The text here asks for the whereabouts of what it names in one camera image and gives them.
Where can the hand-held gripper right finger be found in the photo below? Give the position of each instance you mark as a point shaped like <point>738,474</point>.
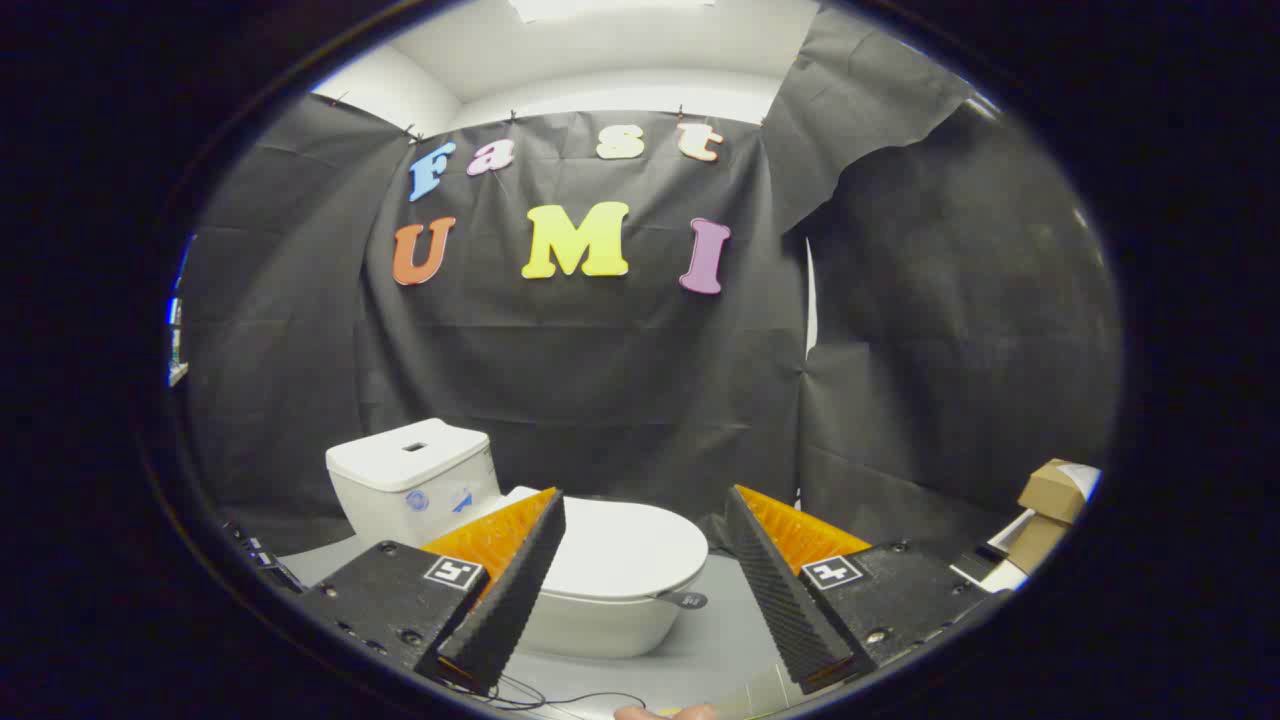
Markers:
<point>780,600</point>

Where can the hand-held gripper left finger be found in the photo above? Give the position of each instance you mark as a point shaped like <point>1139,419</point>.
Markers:
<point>505,600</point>

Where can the grey round lid tab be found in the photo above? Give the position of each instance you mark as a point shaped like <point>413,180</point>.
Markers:
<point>688,600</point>

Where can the white toilet lid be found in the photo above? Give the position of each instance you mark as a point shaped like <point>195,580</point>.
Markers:
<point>630,545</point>

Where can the white toilet tank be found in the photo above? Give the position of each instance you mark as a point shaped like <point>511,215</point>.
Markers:
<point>400,470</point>

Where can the black backdrop cloth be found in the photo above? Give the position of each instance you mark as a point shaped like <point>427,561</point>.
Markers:
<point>600,380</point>

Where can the cluttered dark electronics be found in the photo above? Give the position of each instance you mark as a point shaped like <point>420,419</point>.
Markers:
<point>265,560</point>

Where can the small brown cardboard box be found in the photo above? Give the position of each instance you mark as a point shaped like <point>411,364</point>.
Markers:
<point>1050,490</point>

